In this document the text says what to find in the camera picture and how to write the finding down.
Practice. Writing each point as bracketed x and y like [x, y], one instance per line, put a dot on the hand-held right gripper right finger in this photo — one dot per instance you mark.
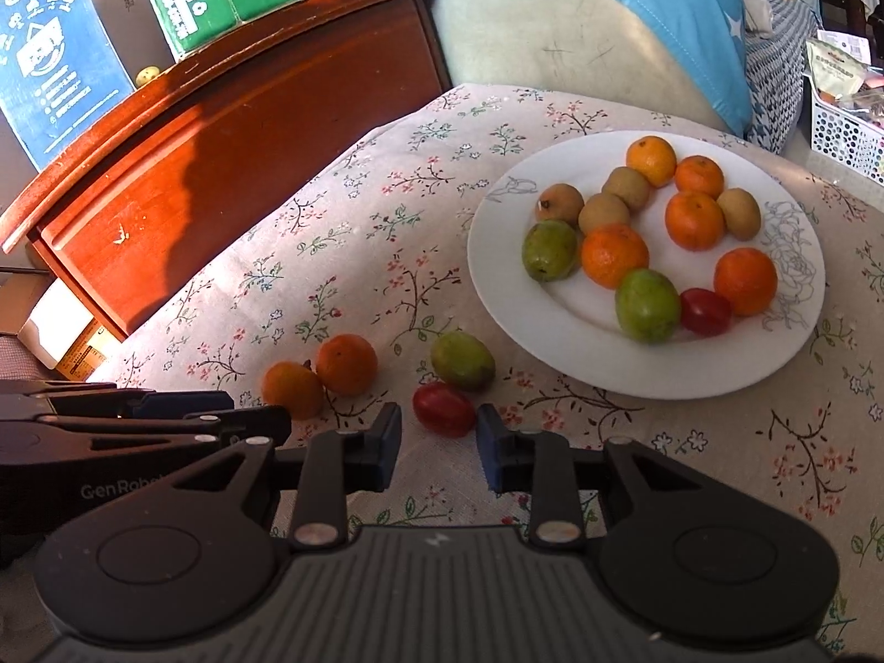
[489, 449]

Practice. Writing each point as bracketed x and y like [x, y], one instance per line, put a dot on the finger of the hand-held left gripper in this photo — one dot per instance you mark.
[172, 404]
[242, 425]

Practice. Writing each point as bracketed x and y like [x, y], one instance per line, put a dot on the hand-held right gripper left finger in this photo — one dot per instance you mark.
[383, 445]

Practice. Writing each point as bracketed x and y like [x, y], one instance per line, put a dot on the red cherry tomato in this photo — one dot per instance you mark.
[705, 311]
[444, 409]

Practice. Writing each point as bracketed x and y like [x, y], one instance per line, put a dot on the white plate with flower print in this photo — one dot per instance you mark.
[580, 345]

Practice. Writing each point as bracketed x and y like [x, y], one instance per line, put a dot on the green jujube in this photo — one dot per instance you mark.
[549, 249]
[463, 359]
[647, 305]

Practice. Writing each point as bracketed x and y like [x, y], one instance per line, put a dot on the small brown kiwi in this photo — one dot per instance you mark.
[626, 188]
[603, 213]
[560, 204]
[739, 213]

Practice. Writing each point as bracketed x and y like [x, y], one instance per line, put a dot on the white cardboard box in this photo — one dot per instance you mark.
[55, 331]

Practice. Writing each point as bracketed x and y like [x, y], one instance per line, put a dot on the checked cloth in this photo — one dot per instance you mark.
[21, 359]

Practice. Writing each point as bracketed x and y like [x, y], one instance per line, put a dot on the brown cardboard box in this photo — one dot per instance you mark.
[17, 304]

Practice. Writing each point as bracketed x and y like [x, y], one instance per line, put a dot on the floral beige tablecloth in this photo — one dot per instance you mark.
[345, 255]

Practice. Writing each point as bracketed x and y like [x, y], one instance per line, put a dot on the red wooden cabinet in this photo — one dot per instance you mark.
[242, 152]

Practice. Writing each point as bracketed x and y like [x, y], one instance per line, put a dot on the small yellow-green ball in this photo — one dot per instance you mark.
[147, 74]

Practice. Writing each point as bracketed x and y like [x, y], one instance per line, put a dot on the blue printed carton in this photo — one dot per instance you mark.
[62, 69]

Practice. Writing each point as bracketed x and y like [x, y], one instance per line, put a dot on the pale beige cushion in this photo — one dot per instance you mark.
[552, 48]

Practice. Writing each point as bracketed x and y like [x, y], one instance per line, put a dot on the blue star-print pillow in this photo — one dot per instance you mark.
[690, 27]

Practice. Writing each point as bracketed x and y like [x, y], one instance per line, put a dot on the houndstooth blanket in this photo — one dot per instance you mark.
[780, 83]

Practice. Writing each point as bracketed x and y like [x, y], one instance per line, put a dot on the white perforated basket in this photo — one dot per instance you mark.
[835, 135]

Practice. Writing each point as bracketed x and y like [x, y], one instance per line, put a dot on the white and green snack packet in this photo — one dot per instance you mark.
[835, 72]

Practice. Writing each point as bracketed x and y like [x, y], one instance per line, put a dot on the beige cloth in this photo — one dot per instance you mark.
[760, 14]

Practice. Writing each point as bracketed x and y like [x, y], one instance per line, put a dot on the pile of snack packets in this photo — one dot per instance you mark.
[871, 90]

